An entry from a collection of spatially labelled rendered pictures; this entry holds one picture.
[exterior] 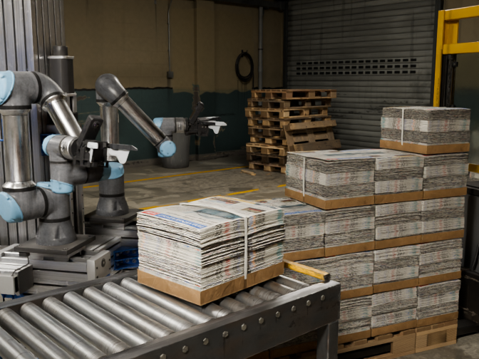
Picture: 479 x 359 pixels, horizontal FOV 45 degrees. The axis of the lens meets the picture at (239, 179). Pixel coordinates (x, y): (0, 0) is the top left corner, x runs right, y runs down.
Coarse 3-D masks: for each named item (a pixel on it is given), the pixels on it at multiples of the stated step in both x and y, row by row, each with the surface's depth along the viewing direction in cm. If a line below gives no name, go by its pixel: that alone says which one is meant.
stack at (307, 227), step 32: (288, 224) 264; (320, 224) 272; (352, 224) 279; (384, 224) 287; (416, 224) 295; (352, 256) 281; (384, 256) 290; (416, 256) 299; (352, 288) 285; (352, 320) 287; (384, 320) 296
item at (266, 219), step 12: (216, 204) 189; (228, 204) 188; (240, 204) 188; (252, 204) 188; (264, 204) 189; (252, 216) 174; (264, 216) 178; (276, 216) 182; (252, 228) 175; (264, 228) 178; (276, 228) 183; (252, 240) 176; (264, 240) 180; (276, 240) 184; (252, 252) 177; (264, 252) 181; (276, 252) 185; (252, 264) 178; (264, 264) 182
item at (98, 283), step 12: (108, 276) 188; (120, 276) 188; (132, 276) 190; (60, 288) 177; (72, 288) 177; (84, 288) 179; (12, 300) 168; (24, 300) 168; (36, 300) 169; (60, 300) 174; (12, 336) 165
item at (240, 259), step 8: (192, 208) 185; (200, 208) 185; (208, 208) 184; (216, 208) 184; (232, 216) 173; (248, 216) 173; (240, 224) 170; (248, 224) 173; (240, 232) 171; (248, 232) 173; (240, 240) 172; (248, 240) 174; (240, 248) 172; (248, 248) 175; (240, 256) 173; (248, 256) 176; (240, 264) 173; (248, 264) 176; (240, 272) 174; (248, 272) 176
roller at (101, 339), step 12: (48, 300) 169; (48, 312) 166; (60, 312) 161; (72, 312) 159; (72, 324) 155; (84, 324) 152; (84, 336) 149; (96, 336) 146; (108, 336) 144; (108, 348) 140; (120, 348) 138
